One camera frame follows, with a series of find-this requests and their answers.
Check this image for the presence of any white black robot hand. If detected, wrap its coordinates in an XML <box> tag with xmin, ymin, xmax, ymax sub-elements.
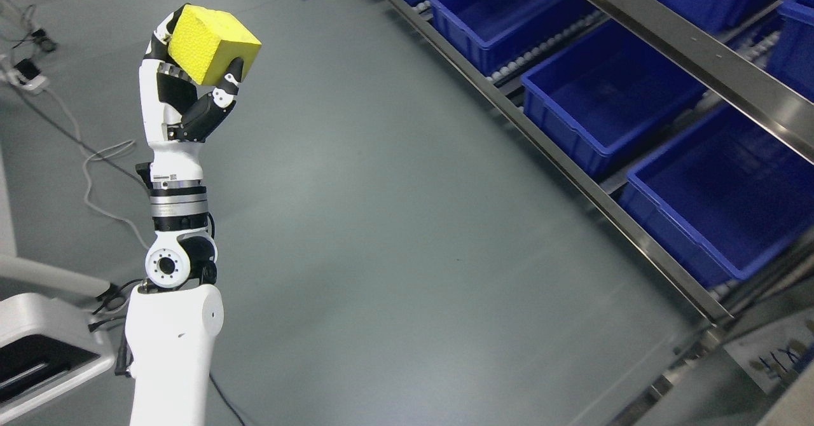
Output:
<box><xmin>139</xmin><ymin>13</ymin><xmax>244</xmax><ymax>182</ymax></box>

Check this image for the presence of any yellow foam block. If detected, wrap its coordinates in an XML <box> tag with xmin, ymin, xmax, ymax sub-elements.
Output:
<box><xmin>169</xmin><ymin>4</ymin><xmax>262</xmax><ymax>85</ymax></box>

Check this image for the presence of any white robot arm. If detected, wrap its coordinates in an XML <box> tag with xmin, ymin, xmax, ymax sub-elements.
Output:
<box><xmin>116</xmin><ymin>3</ymin><xmax>246</xmax><ymax>425</ymax></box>

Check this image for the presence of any steel shelf rack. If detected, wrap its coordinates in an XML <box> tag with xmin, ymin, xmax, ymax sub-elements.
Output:
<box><xmin>386</xmin><ymin>0</ymin><xmax>812</xmax><ymax>425</ymax></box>

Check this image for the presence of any white power strip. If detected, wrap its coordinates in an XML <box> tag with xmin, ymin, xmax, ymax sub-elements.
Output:
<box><xmin>1</xmin><ymin>54</ymin><xmax>50</xmax><ymax>95</ymax></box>

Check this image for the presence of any white power cable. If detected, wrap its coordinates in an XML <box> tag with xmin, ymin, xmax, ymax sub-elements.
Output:
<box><xmin>38</xmin><ymin>86</ymin><xmax>153</xmax><ymax>252</ymax></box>

